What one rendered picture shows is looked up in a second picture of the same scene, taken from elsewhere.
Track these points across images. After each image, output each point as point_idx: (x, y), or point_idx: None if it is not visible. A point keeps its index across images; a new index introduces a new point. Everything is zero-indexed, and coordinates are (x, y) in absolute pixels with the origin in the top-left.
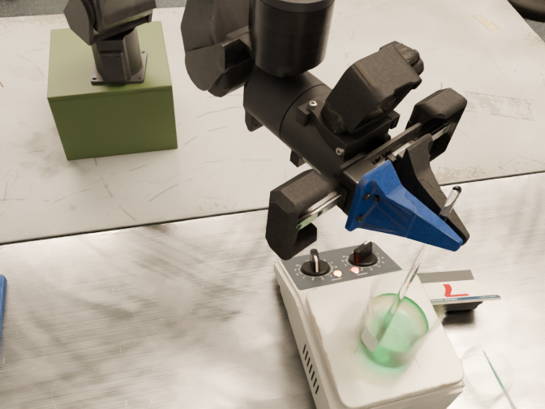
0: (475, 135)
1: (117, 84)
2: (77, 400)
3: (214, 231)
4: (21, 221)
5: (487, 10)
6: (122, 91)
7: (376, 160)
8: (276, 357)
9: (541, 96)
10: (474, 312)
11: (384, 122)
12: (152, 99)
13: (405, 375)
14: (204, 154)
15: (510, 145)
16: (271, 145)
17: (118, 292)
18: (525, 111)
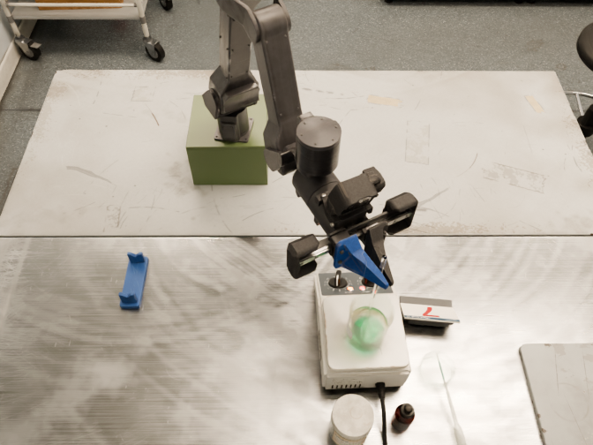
0: (491, 199)
1: (230, 142)
2: (181, 339)
3: (281, 247)
4: (161, 223)
5: (539, 91)
6: (233, 147)
7: (360, 229)
8: (304, 335)
9: (558, 173)
10: (445, 329)
11: (361, 211)
12: (251, 153)
13: (371, 357)
14: (285, 191)
15: (516, 211)
16: None
17: (213, 278)
18: (538, 184)
